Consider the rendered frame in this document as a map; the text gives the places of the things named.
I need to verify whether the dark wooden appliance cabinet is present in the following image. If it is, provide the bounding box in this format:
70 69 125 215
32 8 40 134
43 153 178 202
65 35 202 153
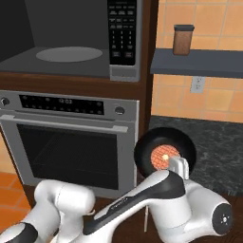
0 0 160 210

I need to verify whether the thin silver cupboard handle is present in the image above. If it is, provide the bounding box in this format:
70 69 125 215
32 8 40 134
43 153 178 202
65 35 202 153
143 204 149 234

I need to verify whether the brown jar with black lid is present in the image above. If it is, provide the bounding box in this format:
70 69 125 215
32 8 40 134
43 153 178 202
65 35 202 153
172 24 196 57

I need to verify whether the grey microwave turntable plate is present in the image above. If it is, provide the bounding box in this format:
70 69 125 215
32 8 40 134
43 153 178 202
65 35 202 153
35 46 104 64

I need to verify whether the silver built-in oven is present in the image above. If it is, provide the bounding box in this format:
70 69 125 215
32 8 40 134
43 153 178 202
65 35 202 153
0 89 140 200

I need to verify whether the silver oven door handle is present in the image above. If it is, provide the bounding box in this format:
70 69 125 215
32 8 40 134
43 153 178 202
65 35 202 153
0 114 129 134

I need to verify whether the oven door with glass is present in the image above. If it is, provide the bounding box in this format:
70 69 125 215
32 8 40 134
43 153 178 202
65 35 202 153
0 114 138 200

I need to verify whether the white wall socket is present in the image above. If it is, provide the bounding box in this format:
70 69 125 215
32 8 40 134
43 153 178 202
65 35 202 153
190 75 206 94

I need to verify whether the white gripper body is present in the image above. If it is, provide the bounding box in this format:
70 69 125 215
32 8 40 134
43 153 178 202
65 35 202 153
168 155 191 180

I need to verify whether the round brown waffle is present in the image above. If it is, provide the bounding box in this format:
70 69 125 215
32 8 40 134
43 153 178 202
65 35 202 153
150 144 181 171

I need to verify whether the grey wall shelf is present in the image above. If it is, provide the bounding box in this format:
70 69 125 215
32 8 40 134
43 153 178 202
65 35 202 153
149 47 243 80

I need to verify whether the black bowl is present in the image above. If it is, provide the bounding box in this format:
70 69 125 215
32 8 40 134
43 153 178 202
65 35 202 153
133 126 197 180

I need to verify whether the silver microwave oven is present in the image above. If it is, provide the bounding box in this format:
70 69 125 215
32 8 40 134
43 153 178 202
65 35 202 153
0 0 143 83

